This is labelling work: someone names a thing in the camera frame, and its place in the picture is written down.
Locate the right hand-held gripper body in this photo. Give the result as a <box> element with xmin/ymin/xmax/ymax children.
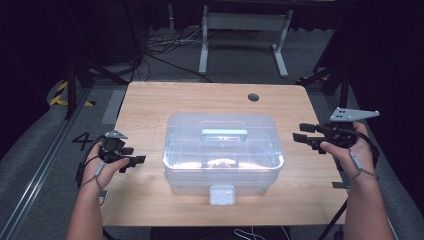
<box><xmin>314</xmin><ymin>106</ymin><xmax>381</xmax><ymax>150</ymax></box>

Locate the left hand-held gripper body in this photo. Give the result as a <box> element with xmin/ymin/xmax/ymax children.
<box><xmin>98</xmin><ymin>129</ymin><xmax>130</xmax><ymax>165</ymax></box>

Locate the clear plastic storage box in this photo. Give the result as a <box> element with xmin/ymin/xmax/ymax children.
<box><xmin>162</xmin><ymin>112</ymin><xmax>285</xmax><ymax>174</ymax></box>

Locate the clear plastic storage box base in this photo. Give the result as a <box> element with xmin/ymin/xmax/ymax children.
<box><xmin>163</xmin><ymin>158</ymin><xmax>286</xmax><ymax>206</ymax></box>

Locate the person's left hand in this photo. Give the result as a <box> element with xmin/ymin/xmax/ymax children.
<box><xmin>80</xmin><ymin>141</ymin><xmax>132</xmax><ymax>194</ymax></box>

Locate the person's right hand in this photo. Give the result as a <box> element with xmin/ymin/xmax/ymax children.
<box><xmin>319</xmin><ymin>121</ymin><xmax>377</xmax><ymax>182</ymax></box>

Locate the black metal stand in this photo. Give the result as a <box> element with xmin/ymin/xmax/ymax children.
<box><xmin>295</xmin><ymin>62</ymin><xmax>352</xmax><ymax>114</ymax></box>
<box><xmin>64</xmin><ymin>57</ymin><xmax>130</xmax><ymax>121</ymax></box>

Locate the black diagonal bar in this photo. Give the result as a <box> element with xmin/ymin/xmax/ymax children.
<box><xmin>317</xmin><ymin>199</ymin><xmax>350</xmax><ymax>240</ymax></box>

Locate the grey left gripper cable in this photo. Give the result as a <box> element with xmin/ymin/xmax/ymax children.
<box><xmin>78</xmin><ymin>161</ymin><xmax>110</xmax><ymax>207</ymax></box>

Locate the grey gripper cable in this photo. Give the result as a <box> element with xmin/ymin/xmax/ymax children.
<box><xmin>78</xmin><ymin>161</ymin><xmax>110</xmax><ymax>207</ymax></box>
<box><xmin>347</xmin><ymin>149</ymin><xmax>380</xmax><ymax>182</ymax></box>

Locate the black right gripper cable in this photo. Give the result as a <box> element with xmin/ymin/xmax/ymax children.
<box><xmin>345</xmin><ymin>127</ymin><xmax>382</xmax><ymax>169</ymax></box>

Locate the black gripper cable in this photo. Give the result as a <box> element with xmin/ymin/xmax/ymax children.
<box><xmin>75</xmin><ymin>134</ymin><xmax>108</xmax><ymax>190</ymax></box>
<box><xmin>345</xmin><ymin>127</ymin><xmax>382</xmax><ymax>169</ymax></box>

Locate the grey right gripper cable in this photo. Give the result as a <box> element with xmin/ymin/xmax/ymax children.
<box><xmin>347</xmin><ymin>149</ymin><xmax>380</xmax><ymax>182</ymax></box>

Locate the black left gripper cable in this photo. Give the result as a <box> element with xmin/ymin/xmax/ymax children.
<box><xmin>75</xmin><ymin>134</ymin><xmax>108</xmax><ymax>190</ymax></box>

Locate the thin white cable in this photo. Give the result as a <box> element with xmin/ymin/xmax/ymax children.
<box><xmin>233</xmin><ymin>226</ymin><xmax>292</xmax><ymax>240</ymax></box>

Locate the bundle of black floor cables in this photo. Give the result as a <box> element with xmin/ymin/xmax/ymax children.
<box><xmin>143</xmin><ymin>25</ymin><xmax>214</xmax><ymax>84</ymax></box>

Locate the grey metal desk frame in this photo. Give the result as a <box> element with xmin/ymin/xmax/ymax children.
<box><xmin>198</xmin><ymin>4</ymin><xmax>294</xmax><ymax>80</ymax></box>

